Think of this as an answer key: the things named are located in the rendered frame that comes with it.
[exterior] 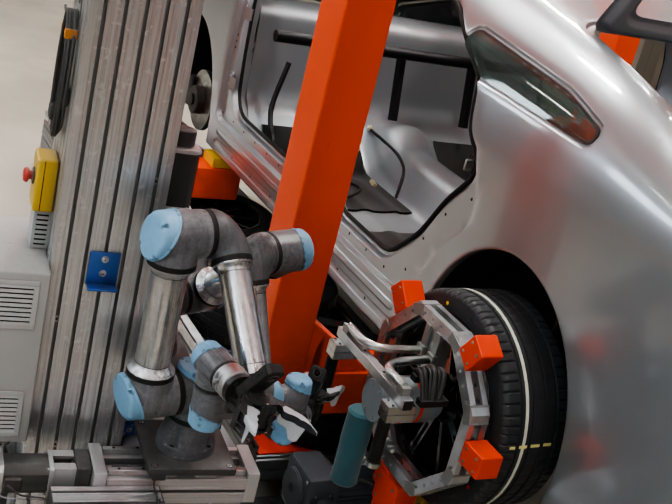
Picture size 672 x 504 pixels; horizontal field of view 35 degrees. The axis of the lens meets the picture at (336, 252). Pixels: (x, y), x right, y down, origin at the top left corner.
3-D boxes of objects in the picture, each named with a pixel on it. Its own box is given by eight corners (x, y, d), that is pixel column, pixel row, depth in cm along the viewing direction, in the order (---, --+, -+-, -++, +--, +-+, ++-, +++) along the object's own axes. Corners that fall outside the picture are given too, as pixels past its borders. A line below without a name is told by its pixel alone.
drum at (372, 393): (438, 431, 319) (451, 390, 314) (376, 434, 309) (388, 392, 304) (415, 405, 330) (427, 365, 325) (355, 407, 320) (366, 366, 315)
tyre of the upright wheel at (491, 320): (451, 274, 360) (432, 466, 366) (391, 272, 348) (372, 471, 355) (584, 309, 302) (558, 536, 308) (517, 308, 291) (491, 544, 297)
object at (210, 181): (236, 201, 538) (250, 135, 526) (135, 194, 513) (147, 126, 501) (225, 188, 552) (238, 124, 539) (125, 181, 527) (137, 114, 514)
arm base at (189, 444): (161, 460, 265) (168, 426, 262) (150, 426, 278) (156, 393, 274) (220, 461, 271) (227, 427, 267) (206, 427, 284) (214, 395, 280)
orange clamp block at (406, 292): (427, 308, 328) (422, 280, 331) (405, 307, 324) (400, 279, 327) (415, 314, 334) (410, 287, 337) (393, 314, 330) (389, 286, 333)
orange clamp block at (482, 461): (479, 459, 302) (497, 478, 295) (456, 461, 298) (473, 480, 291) (486, 438, 300) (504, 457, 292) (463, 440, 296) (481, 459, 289)
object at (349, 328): (425, 359, 315) (434, 327, 312) (368, 360, 306) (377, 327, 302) (397, 330, 330) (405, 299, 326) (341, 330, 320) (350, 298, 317)
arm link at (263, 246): (244, 234, 273) (259, 425, 276) (277, 231, 280) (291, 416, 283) (216, 235, 281) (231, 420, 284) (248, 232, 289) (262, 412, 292)
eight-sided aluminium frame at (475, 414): (454, 529, 310) (508, 365, 290) (434, 531, 307) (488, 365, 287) (369, 424, 353) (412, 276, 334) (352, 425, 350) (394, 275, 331)
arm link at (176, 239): (180, 425, 263) (224, 220, 243) (124, 432, 254) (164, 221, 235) (160, 399, 272) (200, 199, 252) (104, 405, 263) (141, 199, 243)
